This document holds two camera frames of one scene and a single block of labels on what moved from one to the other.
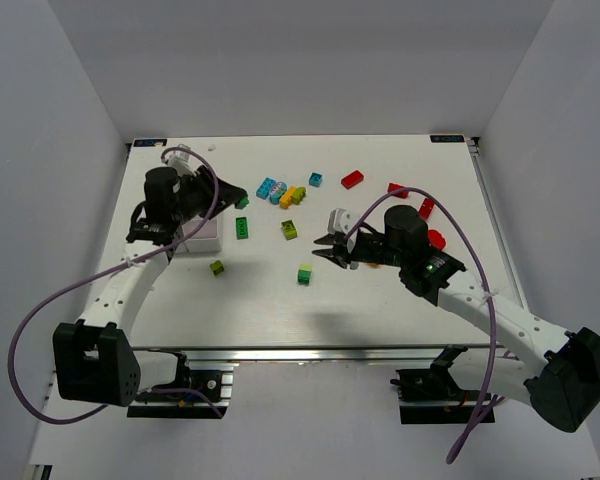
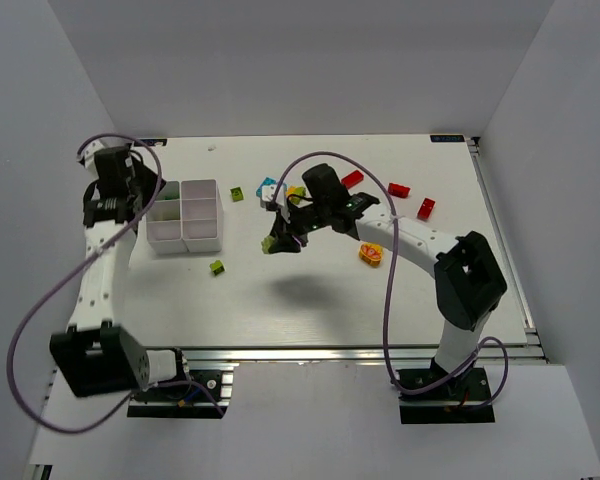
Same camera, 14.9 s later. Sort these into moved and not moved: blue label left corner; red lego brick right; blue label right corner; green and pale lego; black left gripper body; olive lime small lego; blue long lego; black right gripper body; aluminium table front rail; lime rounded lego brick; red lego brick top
Moved: green and pale lego; black left gripper body; black right gripper body
Not moved: red lego brick top; olive lime small lego; aluminium table front rail; lime rounded lego brick; blue label right corner; red lego brick right; blue label left corner; blue long lego
